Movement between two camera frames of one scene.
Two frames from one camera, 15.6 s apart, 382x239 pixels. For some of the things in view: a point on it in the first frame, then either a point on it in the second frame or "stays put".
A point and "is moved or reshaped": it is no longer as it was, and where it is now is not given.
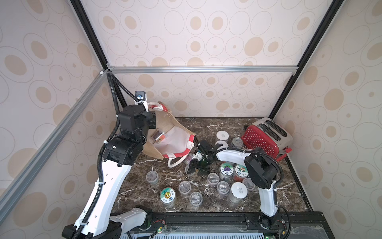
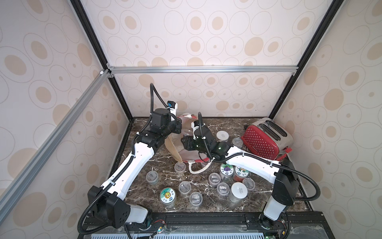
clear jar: (184, 187) stays put
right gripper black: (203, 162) -> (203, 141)
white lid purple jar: (238, 191) stays put
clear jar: (196, 198) stays put
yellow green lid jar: (168, 197) stays put
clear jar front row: (223, 187) stays put
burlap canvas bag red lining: (169, 138) is moved or reshaped
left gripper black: (152, 115) -> (178, 123)
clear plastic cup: (152, 177) stays put
